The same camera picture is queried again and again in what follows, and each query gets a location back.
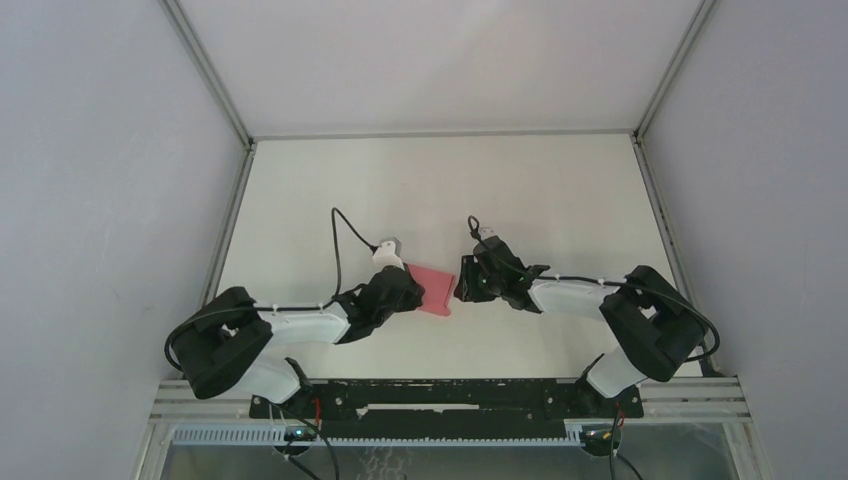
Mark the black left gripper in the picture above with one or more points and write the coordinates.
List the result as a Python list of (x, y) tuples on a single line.
[(415, 293)]

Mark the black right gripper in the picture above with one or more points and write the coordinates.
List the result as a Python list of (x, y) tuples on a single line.
[(466, 288)]

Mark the pink cardboard box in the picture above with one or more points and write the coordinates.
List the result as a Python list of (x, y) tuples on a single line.
[(438, 288)]

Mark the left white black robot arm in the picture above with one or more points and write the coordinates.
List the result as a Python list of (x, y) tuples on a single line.
[(225, 346)]

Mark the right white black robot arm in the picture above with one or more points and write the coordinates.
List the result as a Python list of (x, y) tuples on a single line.
[(656, 330)]

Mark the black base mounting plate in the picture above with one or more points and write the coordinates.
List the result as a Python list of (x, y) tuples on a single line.
[(407, 425)]

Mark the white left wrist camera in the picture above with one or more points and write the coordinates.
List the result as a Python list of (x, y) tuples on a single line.
[(387, 254)]

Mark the white slotted cable duct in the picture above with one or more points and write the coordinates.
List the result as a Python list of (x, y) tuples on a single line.
[(266, 435)]

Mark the aluminium front frame rail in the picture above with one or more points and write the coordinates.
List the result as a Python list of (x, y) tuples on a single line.
[(682, 400)]

